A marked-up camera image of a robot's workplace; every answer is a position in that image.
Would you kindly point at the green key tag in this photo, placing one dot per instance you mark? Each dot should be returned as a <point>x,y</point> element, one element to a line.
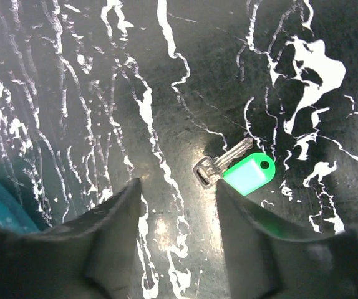
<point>251,173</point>

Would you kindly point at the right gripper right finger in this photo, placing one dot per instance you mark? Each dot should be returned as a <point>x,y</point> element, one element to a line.
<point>267,256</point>

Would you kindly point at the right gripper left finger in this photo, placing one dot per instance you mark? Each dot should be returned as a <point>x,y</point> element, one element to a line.
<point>91,256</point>

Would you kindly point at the silver metal key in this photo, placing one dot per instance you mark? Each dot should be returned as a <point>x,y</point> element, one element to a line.
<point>209,170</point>

